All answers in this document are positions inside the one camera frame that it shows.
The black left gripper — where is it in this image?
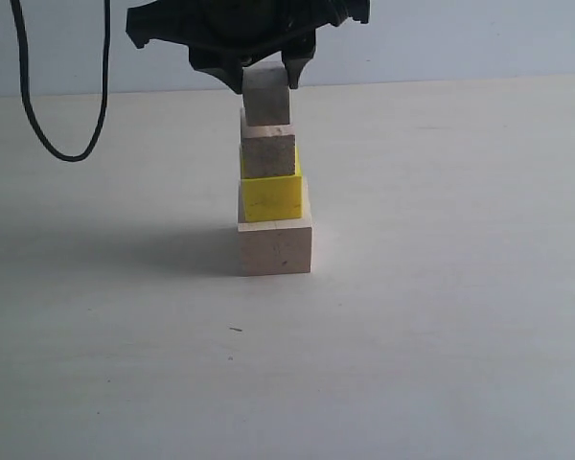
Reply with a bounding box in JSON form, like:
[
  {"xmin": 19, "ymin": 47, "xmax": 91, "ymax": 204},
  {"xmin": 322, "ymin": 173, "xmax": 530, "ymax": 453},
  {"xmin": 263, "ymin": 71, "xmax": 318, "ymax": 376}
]
[{"xmin": 126, "ymin": 0, "xmax": 370, "ymax": 95}]

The small wooden cube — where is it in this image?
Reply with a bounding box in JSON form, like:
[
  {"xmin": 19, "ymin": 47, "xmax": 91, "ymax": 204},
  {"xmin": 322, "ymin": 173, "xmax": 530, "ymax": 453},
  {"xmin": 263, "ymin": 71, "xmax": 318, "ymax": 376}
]
[{"xmin": 242, "ymin": 62, "xmax": 291, "ymax": 127}]

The medium wooden cube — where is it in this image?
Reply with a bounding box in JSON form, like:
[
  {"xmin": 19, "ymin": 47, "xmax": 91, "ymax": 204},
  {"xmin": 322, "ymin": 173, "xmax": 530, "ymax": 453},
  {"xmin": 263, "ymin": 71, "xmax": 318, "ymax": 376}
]
[{"xmin": 240, "ymin": 108, "xmax": 296, "ymax": 179}]

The yellow cube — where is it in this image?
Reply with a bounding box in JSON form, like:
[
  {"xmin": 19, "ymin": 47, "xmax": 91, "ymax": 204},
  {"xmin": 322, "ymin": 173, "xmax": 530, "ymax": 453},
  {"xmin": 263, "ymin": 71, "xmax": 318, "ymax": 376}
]
[{"xmin": 240, "ymin": 148, "xmax": 304, "ymax": 222}]

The large light wooden cube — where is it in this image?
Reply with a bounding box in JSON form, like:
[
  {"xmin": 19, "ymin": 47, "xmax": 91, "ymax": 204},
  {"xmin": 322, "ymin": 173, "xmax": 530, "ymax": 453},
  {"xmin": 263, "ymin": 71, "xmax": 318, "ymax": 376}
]
[{"xmin": 238, "ymin": 177, "xmax": 313, "ymax": 276}]

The thin black left cable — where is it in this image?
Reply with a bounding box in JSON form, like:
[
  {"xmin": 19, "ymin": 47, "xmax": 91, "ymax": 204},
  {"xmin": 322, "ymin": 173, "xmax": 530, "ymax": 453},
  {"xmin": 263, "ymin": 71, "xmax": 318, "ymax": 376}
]
[{"xmin": 10, "ymin": 0, "xmax": 111, "ymax": 162}]

